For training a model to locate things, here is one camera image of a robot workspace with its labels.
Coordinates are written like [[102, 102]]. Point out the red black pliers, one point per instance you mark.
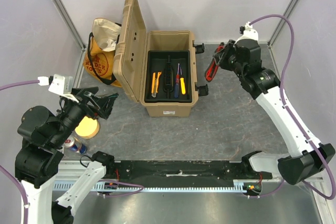
[[210, 71]]

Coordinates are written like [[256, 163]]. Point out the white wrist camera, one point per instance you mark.
[[60, 85], [247, 32]]

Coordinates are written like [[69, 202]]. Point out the blue red screwdriver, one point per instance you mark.
[[177, 86]]

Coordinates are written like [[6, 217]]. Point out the blue silver drink can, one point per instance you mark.
[[73, 144]]

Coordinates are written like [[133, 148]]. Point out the slotted cable duct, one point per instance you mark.
[[103, 187]]

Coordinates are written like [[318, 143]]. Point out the yellow handled pliers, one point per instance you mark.
[[182, 81]]

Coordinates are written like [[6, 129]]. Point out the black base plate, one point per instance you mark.
[[132, 170]]

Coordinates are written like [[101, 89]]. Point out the aluminium frame rail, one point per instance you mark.
[[287, 13], [69, 23]]

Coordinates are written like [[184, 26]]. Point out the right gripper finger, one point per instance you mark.
[[220, 61], [228, 50]]

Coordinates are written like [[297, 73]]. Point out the black toolbox tray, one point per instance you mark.
[[168, 63]]

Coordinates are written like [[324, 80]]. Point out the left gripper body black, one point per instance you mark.
[[76, 112]]

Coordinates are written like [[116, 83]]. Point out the orange paper shopping bag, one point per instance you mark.
[[98, 61]]

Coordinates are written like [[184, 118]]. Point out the round wooden disc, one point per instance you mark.
[[87, 128]]

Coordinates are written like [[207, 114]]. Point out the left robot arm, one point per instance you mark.
[[37, 163]]

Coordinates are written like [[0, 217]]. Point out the yellow black utility knife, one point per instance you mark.
[[155, 83]]

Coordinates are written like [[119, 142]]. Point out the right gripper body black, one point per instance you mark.
[[225, 57]]

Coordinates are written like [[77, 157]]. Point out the tan plastic toolbox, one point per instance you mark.
[[131, 57]]

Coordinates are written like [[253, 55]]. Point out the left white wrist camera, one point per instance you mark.
[[60, 85]]

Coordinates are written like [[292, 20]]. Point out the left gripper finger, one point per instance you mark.
[[81, 93], [105, 105]]

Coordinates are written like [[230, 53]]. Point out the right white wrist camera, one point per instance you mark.
[[247, 32]]

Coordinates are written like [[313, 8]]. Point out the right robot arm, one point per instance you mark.
[[306, 153]]

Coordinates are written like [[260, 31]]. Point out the right aluminium frame rail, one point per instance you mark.
[[287, 13]]

